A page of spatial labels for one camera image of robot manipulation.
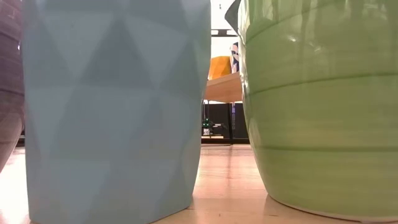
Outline orange faceted mug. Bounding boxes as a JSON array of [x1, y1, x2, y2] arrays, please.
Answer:
[[207, 55, 233, 81]]

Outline light blue faceted mug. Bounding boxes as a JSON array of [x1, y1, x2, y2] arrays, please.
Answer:
[[21, 0, 212, 224]]

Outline purple ribbed mug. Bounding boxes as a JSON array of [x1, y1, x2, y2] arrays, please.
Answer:
[[0, 0, 25, 174]]

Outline green electronic device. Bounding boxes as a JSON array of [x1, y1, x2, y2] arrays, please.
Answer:
[[201, 117, 230, 137]]

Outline black partition panels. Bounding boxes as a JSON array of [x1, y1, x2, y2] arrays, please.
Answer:
[[201, 101, 250, 140]]

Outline green glazed ceramic mug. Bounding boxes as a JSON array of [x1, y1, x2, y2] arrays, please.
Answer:
[[238, 0, 398, 223]]

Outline white mug with blue pattern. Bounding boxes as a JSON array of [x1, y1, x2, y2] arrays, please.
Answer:
[[229, 42, 241, 75]]

